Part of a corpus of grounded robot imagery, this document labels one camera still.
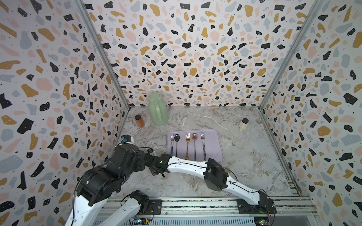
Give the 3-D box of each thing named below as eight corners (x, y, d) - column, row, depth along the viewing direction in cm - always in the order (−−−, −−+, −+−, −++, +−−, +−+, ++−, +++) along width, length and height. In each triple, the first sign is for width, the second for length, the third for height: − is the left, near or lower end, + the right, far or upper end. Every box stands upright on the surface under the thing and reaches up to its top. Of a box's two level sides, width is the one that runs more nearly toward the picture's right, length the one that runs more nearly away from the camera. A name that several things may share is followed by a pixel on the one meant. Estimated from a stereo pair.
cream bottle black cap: (239, 131, 109) (243, 122, 101) (237, 126, 112) (241, 117, 104) (245, 131, 109) (249, 123, 101) (243, 126, 112) (247, 117, 104)
